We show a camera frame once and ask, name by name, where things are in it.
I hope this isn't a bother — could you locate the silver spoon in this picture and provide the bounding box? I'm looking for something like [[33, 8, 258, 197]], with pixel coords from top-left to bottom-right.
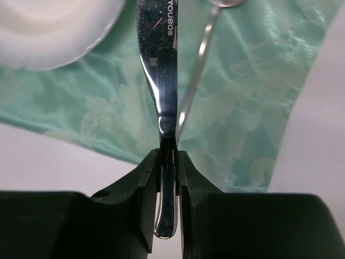
[[177, 0, 244, 138]]

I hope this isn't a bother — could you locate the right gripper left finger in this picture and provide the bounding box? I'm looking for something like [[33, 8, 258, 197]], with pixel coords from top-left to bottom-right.
[[1, 149, 158, 258]]

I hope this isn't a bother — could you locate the green satin placemat cloth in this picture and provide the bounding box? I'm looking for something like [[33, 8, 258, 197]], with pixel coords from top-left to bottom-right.
[[1, 1, 343, 192]]

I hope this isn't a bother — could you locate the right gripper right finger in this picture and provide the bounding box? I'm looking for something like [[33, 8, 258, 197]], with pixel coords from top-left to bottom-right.
[[178, 151, 344, 258]]

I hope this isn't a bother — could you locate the silver table knife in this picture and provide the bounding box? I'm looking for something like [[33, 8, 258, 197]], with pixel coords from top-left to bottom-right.
[[137, 1, 178, 240]]

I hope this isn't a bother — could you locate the white ceramic plate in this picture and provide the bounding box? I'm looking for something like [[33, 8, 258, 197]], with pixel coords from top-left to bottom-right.
[[1, 1, 126, 71]]

